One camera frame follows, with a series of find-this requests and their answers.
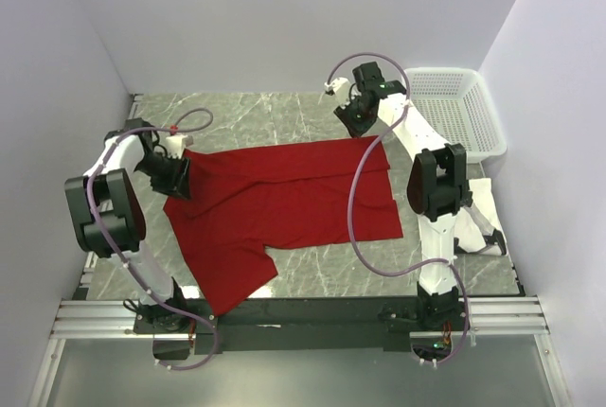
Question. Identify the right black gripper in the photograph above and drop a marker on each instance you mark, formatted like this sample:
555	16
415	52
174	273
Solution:
355	130

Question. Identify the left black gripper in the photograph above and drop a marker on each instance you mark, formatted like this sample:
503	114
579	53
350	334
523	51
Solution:
178	183

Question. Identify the red t-shirt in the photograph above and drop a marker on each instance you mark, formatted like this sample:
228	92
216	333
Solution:
286	197

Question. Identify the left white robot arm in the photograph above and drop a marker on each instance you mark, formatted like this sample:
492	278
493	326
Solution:
106	215

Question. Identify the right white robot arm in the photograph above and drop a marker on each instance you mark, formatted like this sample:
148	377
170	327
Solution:
437	186

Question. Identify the white perforated plastic basket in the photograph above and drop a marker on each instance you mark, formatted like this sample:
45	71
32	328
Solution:
457	103

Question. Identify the white printed folded t-shirt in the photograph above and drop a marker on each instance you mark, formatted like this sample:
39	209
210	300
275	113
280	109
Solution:
477	229

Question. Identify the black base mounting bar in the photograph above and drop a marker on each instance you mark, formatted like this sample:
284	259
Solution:
421	323

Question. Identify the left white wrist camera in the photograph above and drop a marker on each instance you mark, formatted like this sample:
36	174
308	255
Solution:
176	143

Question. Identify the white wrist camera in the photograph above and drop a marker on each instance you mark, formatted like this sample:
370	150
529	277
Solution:
176	143
339	88

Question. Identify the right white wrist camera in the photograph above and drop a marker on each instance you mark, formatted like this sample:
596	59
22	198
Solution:
339	88

